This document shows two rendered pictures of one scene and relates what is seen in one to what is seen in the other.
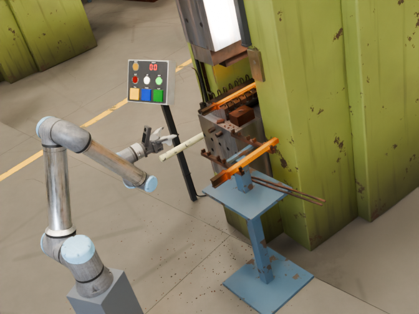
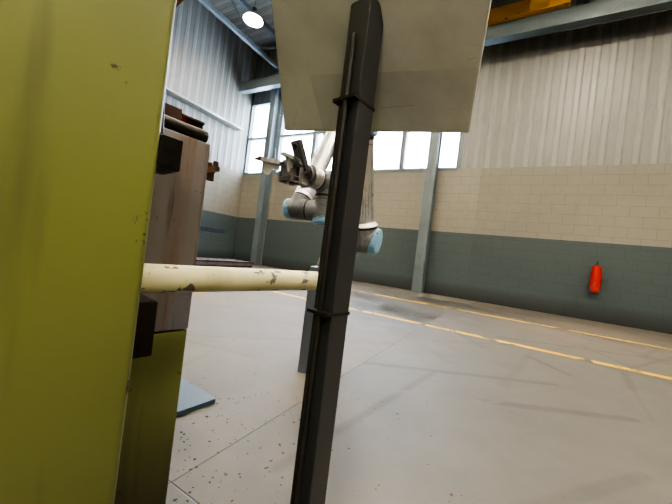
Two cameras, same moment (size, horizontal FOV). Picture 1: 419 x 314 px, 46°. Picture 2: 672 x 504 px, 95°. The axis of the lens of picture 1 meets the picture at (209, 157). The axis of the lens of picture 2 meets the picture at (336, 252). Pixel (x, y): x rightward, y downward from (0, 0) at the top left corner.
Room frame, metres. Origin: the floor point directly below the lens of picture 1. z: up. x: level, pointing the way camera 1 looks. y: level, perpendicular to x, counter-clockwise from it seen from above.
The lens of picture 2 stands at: (3.54, 0.01, 0.69)
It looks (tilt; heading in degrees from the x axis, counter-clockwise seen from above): 0 degrees down; 157
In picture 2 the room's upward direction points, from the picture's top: 7 degrees clockwise
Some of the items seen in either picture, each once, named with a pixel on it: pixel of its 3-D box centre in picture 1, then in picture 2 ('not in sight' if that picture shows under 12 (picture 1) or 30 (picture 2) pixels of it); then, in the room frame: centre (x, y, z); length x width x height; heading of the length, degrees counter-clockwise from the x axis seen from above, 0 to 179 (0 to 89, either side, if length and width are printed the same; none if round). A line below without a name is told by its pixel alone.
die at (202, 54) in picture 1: (231, 40); not in sight; (2.73, -0.30, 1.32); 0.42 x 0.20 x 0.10; 116
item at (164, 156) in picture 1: (187, 144); (258, 279); (2.91, 0.12, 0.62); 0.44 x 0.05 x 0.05; 116
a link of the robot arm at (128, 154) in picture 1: (124, 159); (326, 183); (2.34, 0.45, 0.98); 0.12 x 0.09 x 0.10; 116
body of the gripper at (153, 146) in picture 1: (150, 145); (296, 173); (2.41, 0.30, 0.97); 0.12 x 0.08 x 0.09; 116
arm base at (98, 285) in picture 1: (91, 276); not in sight; (1.86, 0.73, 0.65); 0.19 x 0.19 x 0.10
